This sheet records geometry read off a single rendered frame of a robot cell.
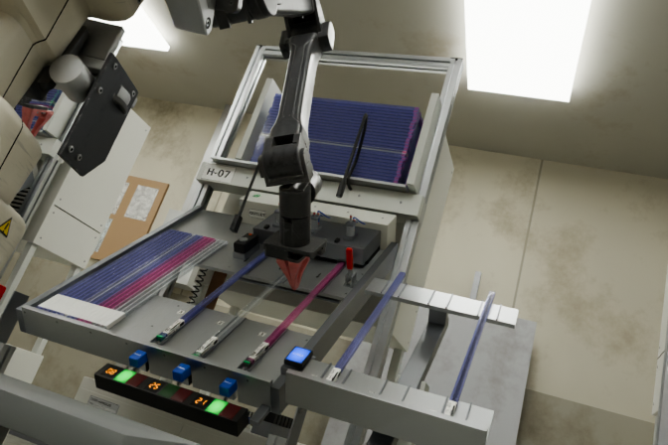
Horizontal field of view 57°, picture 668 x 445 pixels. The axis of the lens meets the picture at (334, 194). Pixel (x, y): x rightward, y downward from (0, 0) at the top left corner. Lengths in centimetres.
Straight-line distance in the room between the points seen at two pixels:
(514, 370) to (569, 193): 138
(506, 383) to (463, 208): 131
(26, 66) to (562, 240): 402
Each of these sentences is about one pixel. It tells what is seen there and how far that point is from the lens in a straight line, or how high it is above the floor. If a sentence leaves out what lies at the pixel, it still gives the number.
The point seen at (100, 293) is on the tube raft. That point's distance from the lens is 162.
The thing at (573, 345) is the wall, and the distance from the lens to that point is 433.
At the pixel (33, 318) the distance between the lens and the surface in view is 160.
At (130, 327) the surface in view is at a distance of 148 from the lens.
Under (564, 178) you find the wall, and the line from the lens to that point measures 473.
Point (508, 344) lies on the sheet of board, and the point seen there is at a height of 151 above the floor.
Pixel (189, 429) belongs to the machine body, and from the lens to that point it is 166.
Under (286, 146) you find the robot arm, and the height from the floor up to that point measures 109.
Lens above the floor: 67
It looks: 21 degrees up
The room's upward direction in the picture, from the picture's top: 18 degrees clockwise
